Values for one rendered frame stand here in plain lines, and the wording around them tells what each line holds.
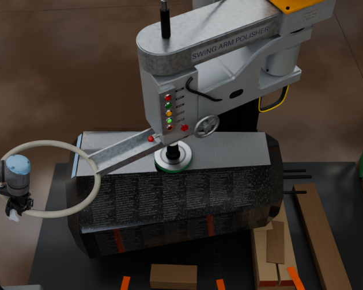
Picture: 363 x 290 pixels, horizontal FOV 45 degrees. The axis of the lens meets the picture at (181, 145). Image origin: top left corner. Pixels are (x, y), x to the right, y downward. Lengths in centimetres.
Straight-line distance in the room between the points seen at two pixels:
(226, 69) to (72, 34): 293
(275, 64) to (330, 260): 143
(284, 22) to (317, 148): 185
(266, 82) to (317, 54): 228
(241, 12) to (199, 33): 24
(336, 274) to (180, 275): 101
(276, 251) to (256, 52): 136
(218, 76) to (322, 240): 152
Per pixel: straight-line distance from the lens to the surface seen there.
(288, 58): 235
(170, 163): 246
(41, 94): 430
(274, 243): 298
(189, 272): 294
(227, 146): 260
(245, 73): 219
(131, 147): 233
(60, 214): 205
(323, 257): 315
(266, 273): 290
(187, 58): 189
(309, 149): 375
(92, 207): 257
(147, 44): 188
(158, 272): 295
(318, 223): 326
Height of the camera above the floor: 285
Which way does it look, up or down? 51 degrees down
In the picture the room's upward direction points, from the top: 2 degrees counter-clockwise
